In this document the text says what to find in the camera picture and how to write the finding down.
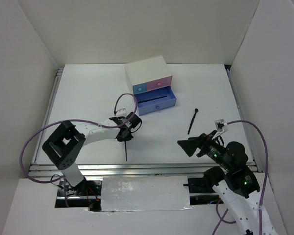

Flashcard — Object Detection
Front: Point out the large black makeup brush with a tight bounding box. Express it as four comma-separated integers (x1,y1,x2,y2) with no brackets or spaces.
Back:
187,108,199,135

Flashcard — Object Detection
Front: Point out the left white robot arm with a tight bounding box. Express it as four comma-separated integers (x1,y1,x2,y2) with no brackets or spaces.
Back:
42,112,142,195

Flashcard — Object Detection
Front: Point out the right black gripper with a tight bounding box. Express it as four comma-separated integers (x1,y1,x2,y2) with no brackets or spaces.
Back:
177,129,232,170

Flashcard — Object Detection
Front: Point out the pink drawer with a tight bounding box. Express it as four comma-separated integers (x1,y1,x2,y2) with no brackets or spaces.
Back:
146,76,172,91

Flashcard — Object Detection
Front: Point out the white taped cover plate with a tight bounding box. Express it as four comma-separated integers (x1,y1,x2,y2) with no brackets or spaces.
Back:
101,176,191,212

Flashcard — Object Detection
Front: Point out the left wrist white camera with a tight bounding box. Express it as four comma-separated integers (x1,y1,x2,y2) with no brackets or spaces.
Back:
114,108,127,117

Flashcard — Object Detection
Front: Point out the purple wide drawer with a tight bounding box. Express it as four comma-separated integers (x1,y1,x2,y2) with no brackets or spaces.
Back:
135,86,177,116

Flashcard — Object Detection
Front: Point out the wrist white camera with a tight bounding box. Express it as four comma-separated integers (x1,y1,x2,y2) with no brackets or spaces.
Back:
114,108,127,117
212,119,228,140

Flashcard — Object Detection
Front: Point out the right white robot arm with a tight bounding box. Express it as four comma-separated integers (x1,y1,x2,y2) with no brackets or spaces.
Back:
177,133,277,235

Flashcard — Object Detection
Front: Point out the white drawer cabinet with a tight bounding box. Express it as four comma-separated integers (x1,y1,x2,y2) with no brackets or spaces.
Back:
124,56,172,93

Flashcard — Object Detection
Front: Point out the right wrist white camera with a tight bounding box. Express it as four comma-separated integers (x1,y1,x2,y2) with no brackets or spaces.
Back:
212,119,228,140

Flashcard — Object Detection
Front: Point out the light blue small drawer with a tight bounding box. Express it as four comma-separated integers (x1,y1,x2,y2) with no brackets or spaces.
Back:
132,83,147,94

